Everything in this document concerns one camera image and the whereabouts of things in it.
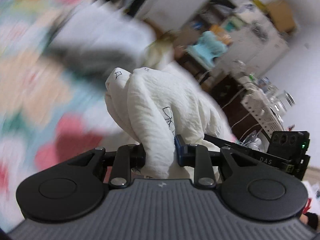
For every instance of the cardboard box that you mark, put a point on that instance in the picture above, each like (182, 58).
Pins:
(281, 16)

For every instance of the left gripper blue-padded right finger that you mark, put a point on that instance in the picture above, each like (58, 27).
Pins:
(198, 157)

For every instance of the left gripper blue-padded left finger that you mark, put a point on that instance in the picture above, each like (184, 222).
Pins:
(127, 157)

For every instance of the light grey garment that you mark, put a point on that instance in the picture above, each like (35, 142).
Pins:
(94, 39)

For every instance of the cream bow-print garment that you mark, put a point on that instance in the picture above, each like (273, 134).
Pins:
(153, 106)

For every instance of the floral quilted bedspread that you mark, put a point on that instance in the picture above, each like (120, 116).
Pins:
(48, 112)

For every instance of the light blue chair cushion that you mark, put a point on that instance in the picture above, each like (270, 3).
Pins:
(206, 49)

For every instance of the white power strip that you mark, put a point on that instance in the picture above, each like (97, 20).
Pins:
(257, 104)

